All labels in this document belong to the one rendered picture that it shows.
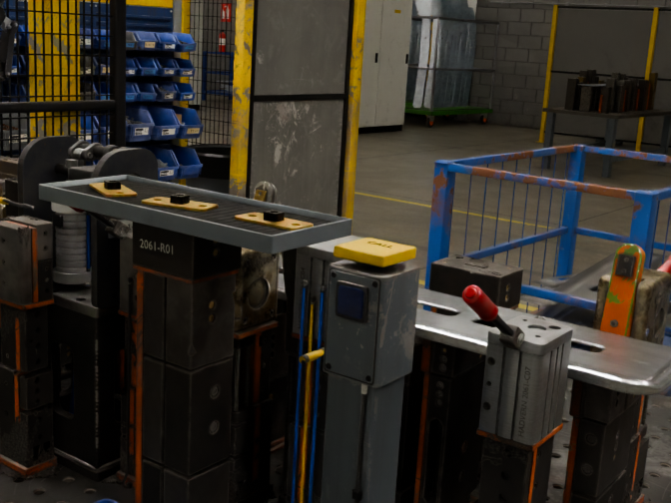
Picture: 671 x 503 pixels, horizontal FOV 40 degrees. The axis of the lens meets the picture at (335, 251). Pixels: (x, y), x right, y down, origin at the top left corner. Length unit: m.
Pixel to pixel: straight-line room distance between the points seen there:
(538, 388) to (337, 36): 4.09
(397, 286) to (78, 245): 0.65
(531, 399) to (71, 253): 0.73
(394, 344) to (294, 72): 3.85
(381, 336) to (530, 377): 0.19
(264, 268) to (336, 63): 3.79
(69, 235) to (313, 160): 3.58
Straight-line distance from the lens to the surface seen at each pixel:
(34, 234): 1.35
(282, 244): 0.90
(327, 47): 4.90
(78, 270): 1.42
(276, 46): 4.58
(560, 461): 1.59
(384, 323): 0.88
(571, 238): 4.36
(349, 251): 0.88
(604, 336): 1.24
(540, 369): 0.99
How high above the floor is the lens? 1.36
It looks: 13 degrees down
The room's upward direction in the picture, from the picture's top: 3 degrees clockwise
